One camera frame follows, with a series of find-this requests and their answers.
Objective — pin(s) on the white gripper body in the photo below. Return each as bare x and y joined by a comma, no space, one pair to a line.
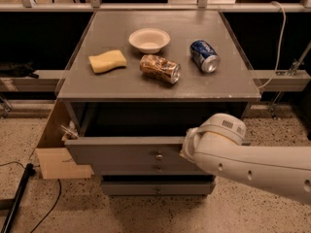
190,142

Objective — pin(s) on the grey top drawer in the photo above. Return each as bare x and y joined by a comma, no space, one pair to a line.
141,134

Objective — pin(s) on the grey drawer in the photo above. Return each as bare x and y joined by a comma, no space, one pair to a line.
141,134
144,188
157,169

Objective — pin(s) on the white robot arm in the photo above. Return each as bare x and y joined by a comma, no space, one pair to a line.
216,147

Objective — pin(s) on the grey middle drawer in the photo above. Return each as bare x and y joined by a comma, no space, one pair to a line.
157,169

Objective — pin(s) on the grey drawer cabinet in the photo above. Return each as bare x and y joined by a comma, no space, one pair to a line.
230,83

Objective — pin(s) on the grey bottom drawer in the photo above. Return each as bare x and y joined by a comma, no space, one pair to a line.
144,188

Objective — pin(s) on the crushed brown can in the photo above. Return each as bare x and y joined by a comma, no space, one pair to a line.
160,68

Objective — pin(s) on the blue soda can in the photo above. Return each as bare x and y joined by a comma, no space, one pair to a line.
204,56

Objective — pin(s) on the white paper bowl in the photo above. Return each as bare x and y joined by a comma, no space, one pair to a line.
149,40

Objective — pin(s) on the yellow sponge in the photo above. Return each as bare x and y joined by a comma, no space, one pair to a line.
107,61

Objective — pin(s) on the crumpled trash in box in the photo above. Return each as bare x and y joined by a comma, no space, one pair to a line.
69,132

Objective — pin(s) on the cardboard box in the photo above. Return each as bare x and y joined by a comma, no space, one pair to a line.
55,160

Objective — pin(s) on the black bar on floor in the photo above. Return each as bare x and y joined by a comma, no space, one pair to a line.
10,206

